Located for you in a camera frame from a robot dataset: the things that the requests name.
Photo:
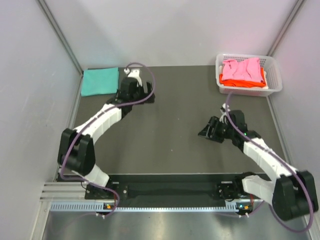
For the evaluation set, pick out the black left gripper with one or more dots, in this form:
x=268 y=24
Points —
x=140 y=89

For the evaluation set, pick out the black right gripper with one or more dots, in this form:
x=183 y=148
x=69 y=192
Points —
x=206 y=132

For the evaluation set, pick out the teal t shirt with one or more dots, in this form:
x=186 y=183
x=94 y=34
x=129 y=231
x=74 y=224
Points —
x=100 y=81

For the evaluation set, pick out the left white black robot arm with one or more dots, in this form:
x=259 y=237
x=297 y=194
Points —
x=77 y=146

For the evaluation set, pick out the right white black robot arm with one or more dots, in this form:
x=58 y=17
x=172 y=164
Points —
x=290 y=193

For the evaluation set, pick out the orange t shirt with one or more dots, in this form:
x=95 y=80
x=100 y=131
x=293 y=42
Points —
x=242 y=83

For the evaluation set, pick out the white perforated plastic basket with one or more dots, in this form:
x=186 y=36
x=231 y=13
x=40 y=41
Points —
x=269 y=64

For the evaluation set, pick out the white t shirt in basket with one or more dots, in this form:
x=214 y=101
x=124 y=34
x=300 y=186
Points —
x=265 y=80

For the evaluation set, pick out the pink t shirt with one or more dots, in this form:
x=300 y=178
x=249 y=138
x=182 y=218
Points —
x=246 y=70

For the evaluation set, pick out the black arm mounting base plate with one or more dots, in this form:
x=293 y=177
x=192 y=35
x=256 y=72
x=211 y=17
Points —
x=215 y=186

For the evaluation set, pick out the grey slotted cable duct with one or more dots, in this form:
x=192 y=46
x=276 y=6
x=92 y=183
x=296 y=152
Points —
x=103 y=207

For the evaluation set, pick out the aluminium frame rail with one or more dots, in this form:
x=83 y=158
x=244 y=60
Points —
x=62 y=191

